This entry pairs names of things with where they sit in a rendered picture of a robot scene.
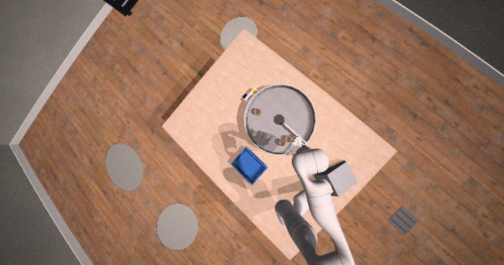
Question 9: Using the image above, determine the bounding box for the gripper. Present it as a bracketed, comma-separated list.
[284, 136, 312, 156]

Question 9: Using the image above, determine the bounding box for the blue tray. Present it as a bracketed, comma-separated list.
[231, 147, 268, 185]

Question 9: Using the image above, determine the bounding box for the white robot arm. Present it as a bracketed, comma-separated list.
[275, 148, 356, 265]

